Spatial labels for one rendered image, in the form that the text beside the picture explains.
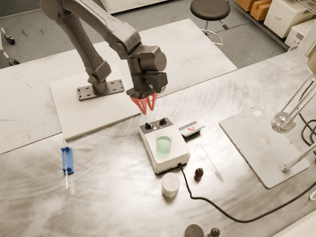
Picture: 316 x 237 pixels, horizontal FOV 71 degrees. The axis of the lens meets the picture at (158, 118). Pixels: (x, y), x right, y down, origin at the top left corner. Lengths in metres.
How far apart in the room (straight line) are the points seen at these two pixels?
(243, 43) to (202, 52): 1.75
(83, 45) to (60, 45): 2.10
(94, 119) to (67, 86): 0.22
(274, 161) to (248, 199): 0.18
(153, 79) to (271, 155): 0.52
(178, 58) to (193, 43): 0.14
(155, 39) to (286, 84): 0.69
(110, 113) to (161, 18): 2.39
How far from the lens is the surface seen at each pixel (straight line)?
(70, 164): 0.86
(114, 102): 0.96
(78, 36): 0.83
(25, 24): 3.48
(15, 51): 3.08
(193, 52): 1.21
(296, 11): 2.79
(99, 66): 0.87
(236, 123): 0.94
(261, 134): 0.95
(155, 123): 0.84
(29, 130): 1.01
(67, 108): 0.98
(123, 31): 0.69
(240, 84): 1.10
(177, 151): 0.74
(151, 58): 0.66
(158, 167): 0.74
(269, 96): 1.10
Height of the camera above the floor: 1.65
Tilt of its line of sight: 56 degrees down
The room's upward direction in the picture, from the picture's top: 1 degrees clockwise
